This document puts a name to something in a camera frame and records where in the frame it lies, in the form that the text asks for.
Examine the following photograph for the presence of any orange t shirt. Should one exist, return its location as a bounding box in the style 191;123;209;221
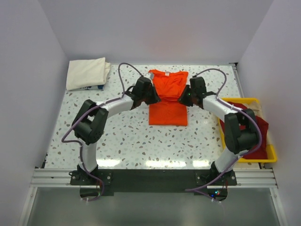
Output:
149;69;189;126

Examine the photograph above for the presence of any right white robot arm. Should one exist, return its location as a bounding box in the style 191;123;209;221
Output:
178;76;262;185

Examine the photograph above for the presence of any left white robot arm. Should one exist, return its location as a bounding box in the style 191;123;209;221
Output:
72;77;160;185

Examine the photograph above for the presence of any folded white blue-print shirt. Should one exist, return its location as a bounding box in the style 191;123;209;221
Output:
79;85;104;90

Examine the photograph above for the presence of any folded cream t shirt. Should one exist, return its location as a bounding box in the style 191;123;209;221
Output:
66;57;111;91

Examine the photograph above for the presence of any beige t shirt in bin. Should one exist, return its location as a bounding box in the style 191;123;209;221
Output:
253;102;264;118

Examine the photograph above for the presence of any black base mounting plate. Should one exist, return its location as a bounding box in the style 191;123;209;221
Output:
69;168;237;201

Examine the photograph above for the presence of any dark red t shirt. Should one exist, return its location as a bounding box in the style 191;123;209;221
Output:
232;102;269;161

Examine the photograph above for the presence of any yellow plastic bin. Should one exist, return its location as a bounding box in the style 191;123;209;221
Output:
222;97;277;163

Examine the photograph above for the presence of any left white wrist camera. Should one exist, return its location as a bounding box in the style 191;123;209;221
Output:
145;72;154;80

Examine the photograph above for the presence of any aluminium frame rail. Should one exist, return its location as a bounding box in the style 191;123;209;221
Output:
230;63;245;97
30;169;278;188

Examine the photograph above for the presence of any aluminium front frame rail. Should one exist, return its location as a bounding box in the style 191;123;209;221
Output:
30;169;278;188

